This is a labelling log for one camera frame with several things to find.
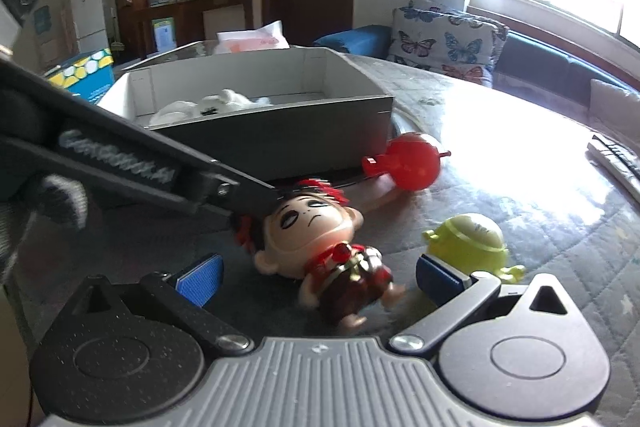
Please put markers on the white remote control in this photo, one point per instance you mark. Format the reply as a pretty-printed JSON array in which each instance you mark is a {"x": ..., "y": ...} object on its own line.
[{"x": 612, "y": 169}]

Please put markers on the red-haired doll figure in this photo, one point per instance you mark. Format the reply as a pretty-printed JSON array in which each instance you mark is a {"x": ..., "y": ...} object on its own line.
[{"x": 310, "y": 227}]

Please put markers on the red round horned toy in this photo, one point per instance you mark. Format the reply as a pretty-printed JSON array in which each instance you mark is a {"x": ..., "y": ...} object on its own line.
[{"x": 412, "y": 162}]

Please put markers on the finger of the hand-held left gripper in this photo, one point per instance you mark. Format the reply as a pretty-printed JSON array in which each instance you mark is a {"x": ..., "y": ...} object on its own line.
[{"x": 247, "y": 193}]

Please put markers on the butterfly print pillow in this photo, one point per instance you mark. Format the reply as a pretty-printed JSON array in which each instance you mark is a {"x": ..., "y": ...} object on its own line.
[{"x": 440, "y": 42}]

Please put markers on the green alien toy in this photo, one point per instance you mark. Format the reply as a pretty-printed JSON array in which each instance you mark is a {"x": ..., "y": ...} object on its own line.
[{"x": 472, "y": 242}]

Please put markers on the white plush toy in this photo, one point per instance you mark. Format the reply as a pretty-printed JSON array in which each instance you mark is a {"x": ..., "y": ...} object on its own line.
[{"x": 220, "y": 102}]

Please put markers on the blue yellow carton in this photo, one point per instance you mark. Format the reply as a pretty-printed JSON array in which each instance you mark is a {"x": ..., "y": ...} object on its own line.
[{"x": 85, "y": 72}]

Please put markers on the pink white tissue packet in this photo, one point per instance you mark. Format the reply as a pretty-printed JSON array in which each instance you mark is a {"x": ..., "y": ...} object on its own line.
[{"x": 252, "y": 39}]

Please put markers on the person's left hand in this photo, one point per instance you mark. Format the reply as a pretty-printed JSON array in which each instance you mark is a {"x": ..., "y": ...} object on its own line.
[{"x": 65, "y": 202}]

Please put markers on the grey cardboard box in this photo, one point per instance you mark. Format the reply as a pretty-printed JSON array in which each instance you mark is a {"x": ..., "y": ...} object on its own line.
[{"x": 300, "y": 137}]

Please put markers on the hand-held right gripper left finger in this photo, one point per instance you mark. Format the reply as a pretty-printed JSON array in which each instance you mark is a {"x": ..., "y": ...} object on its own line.
[{"x": 200, "y": 279}]

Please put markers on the grey quilted table cover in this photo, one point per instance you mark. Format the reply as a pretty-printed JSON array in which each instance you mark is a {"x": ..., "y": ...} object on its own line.
[{"x": 525, "y": 217}]

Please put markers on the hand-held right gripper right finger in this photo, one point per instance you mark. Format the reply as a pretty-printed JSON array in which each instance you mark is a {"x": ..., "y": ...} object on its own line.
[{"x": 440, "y": 279}]

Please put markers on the blue sofa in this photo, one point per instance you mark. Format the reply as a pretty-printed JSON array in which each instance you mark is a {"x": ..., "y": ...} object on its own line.
[{"x": 360, "y": 39}]

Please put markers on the white refrigerator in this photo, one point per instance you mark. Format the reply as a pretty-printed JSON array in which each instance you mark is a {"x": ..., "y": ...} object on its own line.
[{"x": 89, "y": 17}]

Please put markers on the white pillow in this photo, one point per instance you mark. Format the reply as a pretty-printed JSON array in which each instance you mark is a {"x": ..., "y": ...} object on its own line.
[{"x": 615, "y": 104}]

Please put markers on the blue wall poster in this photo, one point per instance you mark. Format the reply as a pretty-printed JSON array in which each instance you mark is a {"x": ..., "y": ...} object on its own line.
[{"x": 42, "y": 22}]

